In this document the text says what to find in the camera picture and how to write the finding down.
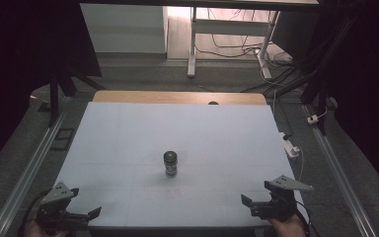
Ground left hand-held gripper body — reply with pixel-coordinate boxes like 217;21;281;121
35;182;76;232

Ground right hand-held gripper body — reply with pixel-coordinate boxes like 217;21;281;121
268;175;314;222

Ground person's right hand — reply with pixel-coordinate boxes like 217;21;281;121
267;213;308;237

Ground person's left hand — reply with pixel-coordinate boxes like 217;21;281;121
24;219;71;237

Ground white power strip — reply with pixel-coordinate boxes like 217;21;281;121
278;130;301;160

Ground black metal stand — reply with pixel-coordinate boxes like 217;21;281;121
274;13;344;136
46;63;107;128

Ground white table mat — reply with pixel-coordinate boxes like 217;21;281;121
54;101;306;229

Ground wooden table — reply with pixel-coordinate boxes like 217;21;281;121
92;90;268;107

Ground black curtain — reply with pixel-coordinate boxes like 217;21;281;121
0;0;103;180
309;0;379;200

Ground white-legged desk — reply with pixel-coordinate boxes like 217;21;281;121
78;0;320;80

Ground white cabinet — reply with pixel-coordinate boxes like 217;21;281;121
80;3;169;54

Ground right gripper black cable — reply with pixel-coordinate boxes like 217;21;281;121
295;199;314;237

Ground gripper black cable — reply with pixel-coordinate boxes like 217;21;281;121
295;199;314;237
17;189;53;237

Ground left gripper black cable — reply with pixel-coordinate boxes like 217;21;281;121
17;189;53;237

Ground aluminium floor rail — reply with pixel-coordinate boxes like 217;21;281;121
302;104;378;237
0;110;69;237

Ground black floor cable bundle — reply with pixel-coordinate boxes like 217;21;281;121
195;9;305;94

